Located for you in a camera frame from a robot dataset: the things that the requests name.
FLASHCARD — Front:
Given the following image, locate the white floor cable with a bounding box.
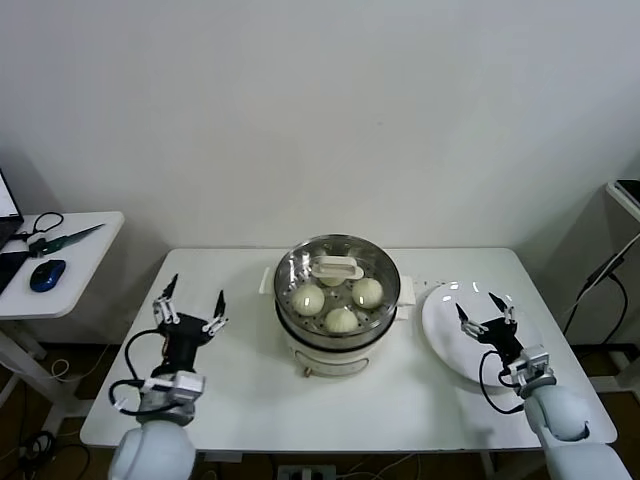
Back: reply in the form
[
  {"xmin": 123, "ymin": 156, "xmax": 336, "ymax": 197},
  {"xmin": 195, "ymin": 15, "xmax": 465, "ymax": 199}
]
[{"xmin": 51, "ymin": 344, "xmax": 114, "ymax": 384}]

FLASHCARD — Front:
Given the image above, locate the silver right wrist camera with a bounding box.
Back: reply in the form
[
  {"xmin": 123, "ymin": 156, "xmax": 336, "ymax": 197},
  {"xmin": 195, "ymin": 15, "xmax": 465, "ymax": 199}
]
[{"xmin": 509, "ymin": 344, "xmax": 555, "ymax": 389}]

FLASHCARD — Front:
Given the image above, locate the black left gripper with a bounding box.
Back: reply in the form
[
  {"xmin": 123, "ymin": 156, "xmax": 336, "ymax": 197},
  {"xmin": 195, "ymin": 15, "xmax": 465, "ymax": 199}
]
[{"xmin": 152, "ymin": 273, "xmax": 230, "ymax": 374}]

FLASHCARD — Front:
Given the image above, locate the white electric cooking pot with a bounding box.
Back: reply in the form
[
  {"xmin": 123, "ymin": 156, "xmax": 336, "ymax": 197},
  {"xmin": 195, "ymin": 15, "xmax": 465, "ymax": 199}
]
[{"xmin": 274, "ymin": 299, "xmax": 414, "ymax": 379}]

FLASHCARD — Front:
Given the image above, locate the blue computer mouse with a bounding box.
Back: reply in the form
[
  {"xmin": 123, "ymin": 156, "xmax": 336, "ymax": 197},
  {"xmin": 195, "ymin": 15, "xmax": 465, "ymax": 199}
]
[{"xmin": 28, "ymin": 257, "xmax": 68, "ymax": 292}]

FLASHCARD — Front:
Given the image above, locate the black laptop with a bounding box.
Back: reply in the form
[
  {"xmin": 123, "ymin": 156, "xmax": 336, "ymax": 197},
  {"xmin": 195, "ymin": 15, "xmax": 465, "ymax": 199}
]
[{"xmin": 0, "ymin": 162, "xmax": 31, "ymax": 296}]

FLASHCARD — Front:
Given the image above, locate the white side table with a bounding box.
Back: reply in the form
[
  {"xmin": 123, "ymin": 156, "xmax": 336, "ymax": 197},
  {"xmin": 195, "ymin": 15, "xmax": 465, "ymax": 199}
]
[{"xmin": 0, "ymin": 209, "xmax": 126, "ymax": 436}]

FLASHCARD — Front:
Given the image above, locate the white shelf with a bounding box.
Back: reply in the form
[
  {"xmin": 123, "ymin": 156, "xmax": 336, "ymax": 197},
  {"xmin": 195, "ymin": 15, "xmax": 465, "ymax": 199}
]
[{"xmin": 606, "ymin": 178, "xmax": 640, "ymax": 224}]

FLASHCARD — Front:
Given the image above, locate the black flat tablet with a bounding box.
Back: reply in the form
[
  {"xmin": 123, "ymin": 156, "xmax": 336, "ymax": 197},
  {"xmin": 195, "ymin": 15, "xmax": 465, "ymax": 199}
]
[{"xmin": 617, "ymin": 178, "xmax": 640, "ymax": 206}]

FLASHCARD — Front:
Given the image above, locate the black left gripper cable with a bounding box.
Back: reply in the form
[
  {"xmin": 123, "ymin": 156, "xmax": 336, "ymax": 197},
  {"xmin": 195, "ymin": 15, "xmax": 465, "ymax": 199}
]
[{"xmin": 108, "ymin": 327, "xmax": 174, "ymax": 416}]

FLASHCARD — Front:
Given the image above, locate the white round plate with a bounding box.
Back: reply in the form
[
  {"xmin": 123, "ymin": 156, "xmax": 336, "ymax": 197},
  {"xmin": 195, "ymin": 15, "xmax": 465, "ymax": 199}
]
[{"xmin": 421, "ymin": 281, "xmax": 546, "ymax": 389}]

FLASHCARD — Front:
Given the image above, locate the grey power strip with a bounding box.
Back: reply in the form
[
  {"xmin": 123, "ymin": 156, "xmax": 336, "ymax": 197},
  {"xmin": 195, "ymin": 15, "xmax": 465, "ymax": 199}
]
[{"xmin": 277, "ymin": 463, "xmax": 337, "ymax": 480}]

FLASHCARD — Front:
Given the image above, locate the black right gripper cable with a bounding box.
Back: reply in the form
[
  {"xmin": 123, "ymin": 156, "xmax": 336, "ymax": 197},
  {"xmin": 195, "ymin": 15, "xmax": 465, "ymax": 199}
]
[{"xmin": 478, "ymin": 349, "xmax": 526, "ymax": 415}]

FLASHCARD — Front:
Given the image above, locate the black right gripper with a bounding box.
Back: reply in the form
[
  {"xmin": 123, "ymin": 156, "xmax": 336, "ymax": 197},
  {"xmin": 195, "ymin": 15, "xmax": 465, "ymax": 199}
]
[{"xmin": 454, "ymin": 292, "xmax": 526, "ymax": 362}]

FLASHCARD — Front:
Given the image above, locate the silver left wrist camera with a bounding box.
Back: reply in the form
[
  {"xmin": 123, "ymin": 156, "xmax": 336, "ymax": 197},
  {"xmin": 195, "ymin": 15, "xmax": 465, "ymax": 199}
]
[{"xmin": 142, "ymin": 370, "xmax": 207, "ymax": 401}]

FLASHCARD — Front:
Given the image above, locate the black looped cable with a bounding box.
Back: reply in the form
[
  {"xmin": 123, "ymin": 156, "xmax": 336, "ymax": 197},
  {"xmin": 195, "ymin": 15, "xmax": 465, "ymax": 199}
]
[{"xmin": 12, "ymin": 210, "xmax": 66, "ymax": 239}]

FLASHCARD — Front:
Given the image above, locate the black hanging background cable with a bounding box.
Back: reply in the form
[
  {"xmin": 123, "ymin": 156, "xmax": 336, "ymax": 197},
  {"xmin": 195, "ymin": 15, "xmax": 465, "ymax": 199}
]
[{"xmin": 563, "ymin": 245, "xmax": 630, "ymax": 347}]

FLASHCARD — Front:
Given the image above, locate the stainless steel steamer basket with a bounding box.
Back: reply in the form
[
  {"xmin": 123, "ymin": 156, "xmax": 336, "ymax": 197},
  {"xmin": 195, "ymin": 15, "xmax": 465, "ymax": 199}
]
[{"xmin": 258, "ymin": 233, "xmax": 419, "ymax": 352}]

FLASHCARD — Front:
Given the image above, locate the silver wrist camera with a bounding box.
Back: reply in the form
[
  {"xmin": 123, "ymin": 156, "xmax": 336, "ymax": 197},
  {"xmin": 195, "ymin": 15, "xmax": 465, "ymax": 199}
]
[
  {"xmin": 142, "ymin": 370, "xmax": 207, "ymax": 401},
  {"xmin": 509, "ymin": 344, "xmax": 555, "ymax": 389}
]

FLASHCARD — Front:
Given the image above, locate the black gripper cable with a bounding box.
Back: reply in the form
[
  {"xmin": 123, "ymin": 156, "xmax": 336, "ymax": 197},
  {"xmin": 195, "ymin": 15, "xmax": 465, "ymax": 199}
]
[
  {"xmin": 478, "ymin": 349, "xmax": 526, "ymax": 415},
  {"xmin": 108, "ymin": 327, "xmax": 174, "ymax": 416}
]

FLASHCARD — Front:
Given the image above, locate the glass lid with white handle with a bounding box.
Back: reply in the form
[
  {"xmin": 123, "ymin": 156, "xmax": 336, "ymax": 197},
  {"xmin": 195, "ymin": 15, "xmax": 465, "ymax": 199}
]
[{"xmin": 273, "ymin": 233, "xmax": 404, "ymax": 324}]

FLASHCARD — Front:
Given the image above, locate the black floor cable bundle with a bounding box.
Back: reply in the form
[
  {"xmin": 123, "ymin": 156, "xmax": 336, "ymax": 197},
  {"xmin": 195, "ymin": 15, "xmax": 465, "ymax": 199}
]
[{"xmin": 19, "ymin": 428, "xmax": 59, "ymax": 480}]

